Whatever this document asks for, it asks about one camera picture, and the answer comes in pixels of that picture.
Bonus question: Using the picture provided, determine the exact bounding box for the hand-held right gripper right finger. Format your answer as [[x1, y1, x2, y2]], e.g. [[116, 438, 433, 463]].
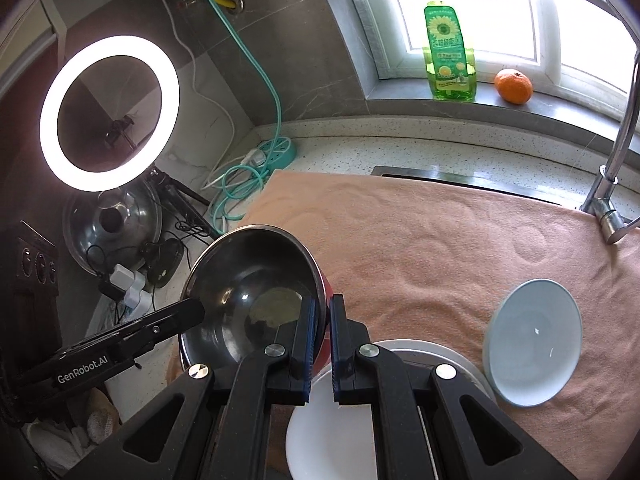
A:
[[329, 294, 576, 480]]

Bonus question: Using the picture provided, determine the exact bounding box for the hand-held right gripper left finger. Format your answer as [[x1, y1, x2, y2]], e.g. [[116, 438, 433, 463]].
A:
[[62, 297, 321, 480]]

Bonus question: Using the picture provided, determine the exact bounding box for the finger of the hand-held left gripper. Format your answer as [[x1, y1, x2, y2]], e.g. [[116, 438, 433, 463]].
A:
[[117, 299, 206, 356]]

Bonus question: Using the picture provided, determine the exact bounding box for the red steel bowl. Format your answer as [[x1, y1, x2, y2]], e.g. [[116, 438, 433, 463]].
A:
[[178, 225, 335, 368]]

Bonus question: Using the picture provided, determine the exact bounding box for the light blue ceramic bowl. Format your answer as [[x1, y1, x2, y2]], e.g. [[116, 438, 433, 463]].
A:
[[482, 279, 584, 408]]

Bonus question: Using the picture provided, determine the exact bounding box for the person's left hand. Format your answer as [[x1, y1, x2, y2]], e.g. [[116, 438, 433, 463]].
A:
[[30, 389, 123, 463]]

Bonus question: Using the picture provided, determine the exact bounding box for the white charger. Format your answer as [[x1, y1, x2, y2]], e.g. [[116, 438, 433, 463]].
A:
[[107, 265, 151, 311]]

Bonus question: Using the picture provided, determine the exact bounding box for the black round base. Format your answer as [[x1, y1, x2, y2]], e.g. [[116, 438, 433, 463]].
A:
[[141, 237, 186, 291]]

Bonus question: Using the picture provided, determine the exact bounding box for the steel pot lid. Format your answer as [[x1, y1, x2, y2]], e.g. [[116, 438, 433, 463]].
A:
[[62, 177, 166, 273]]

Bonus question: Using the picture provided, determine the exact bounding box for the pink towel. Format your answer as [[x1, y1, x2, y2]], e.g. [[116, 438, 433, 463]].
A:
[[120, 170, 640, 480]]

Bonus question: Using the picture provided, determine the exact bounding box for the black tripod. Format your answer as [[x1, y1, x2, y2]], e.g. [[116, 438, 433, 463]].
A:
[[147, 167, 223, 241]]

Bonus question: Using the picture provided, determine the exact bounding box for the teal power strip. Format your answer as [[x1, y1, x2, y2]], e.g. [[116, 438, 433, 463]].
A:
[[242, 136, 297, 171]]

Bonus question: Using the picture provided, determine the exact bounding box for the steel sink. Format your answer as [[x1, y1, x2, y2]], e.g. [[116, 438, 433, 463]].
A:
[[372, 165, 566, 206]]

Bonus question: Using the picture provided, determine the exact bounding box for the green dish soap bottle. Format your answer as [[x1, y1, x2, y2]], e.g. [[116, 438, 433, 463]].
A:
[[419, 0, 478, 102]]

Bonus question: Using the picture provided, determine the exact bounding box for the orange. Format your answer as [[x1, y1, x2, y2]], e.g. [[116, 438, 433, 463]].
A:
[[494, 68, 533, 106]]

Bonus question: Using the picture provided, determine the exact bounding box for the chrome faucet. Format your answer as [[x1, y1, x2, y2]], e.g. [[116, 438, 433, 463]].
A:
[[570, 0, 640, 246]]

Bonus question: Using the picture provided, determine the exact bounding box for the white window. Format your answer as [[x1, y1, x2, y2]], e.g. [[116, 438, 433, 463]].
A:
[[345, 0, 640, 96]]

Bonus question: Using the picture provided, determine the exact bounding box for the teal cable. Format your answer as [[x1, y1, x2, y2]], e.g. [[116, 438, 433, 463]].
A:
[[192, 0, 283, 223]]

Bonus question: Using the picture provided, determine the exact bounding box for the white ring light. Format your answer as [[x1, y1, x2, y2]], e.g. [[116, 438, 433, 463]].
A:
[[39, 35, 181, 193]]

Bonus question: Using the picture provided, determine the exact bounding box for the white cable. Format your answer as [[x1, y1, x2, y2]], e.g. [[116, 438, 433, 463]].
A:
[[135, 0, 238, 191]]

